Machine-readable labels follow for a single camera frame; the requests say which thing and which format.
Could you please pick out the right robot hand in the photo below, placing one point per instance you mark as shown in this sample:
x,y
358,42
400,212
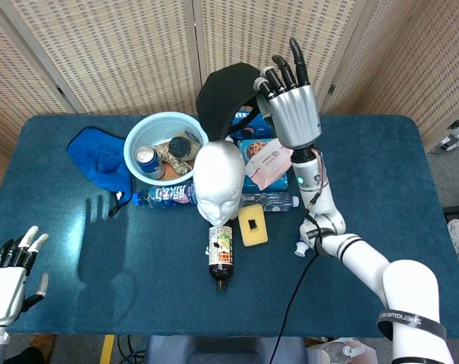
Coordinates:
x,y
295,117

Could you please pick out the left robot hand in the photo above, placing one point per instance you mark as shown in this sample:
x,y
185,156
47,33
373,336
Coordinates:
x,y
5,292

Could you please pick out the black cap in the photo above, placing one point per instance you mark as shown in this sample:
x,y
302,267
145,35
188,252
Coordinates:
x,y
225,95

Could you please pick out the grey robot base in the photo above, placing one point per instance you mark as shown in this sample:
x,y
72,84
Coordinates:
x,y
225,350

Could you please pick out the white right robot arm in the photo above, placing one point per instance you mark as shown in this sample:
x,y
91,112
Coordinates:
x,y
365,258

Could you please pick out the blue Oreo box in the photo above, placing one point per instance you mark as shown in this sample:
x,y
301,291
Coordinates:
x,y
252,130

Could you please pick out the pink wet wipes pack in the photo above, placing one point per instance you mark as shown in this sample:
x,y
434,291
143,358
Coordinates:
x,y
267,163

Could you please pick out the blue cookie box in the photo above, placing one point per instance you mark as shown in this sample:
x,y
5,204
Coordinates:
x,y
278,184

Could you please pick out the clear water bottle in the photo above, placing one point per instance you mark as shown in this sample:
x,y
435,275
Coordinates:
x,y
267,201

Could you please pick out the white foam mannequin head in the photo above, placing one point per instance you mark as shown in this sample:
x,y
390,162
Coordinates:
x,y
217,178

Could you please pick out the round dark lid jar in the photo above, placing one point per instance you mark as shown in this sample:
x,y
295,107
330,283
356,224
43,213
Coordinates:
x,y
181,146

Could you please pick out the yellow sponge with slot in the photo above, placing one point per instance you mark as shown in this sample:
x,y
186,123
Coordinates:
x,y
253,235

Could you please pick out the white blue toothpaste tube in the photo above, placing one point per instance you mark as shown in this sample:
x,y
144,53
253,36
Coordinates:
x,y
301,248

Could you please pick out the teal fabric table cover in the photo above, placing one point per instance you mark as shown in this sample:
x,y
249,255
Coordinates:
x,y
138,265

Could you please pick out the light blue plastic basin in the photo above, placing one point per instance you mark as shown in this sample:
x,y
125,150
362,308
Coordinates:
x,y
153,127

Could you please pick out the blue label drink bottle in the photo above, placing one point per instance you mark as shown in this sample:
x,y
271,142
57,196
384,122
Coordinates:
x,y
168,195

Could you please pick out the blue soda can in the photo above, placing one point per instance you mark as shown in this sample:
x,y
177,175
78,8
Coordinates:
x,y
149,163

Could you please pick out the dark tea bottle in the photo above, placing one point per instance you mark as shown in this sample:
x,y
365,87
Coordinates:
x,y
221,254

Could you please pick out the white power strip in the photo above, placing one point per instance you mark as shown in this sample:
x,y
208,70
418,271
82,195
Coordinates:
x,y
456,136

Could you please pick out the blue microfiber cloth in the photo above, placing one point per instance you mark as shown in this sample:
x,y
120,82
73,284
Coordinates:
x,y
100,159

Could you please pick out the woven folding screen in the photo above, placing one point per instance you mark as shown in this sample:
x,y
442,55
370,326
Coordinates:
x,y
119,53

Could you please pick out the clear plastic container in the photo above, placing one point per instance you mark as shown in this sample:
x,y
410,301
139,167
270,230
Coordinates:
x,y
343,352

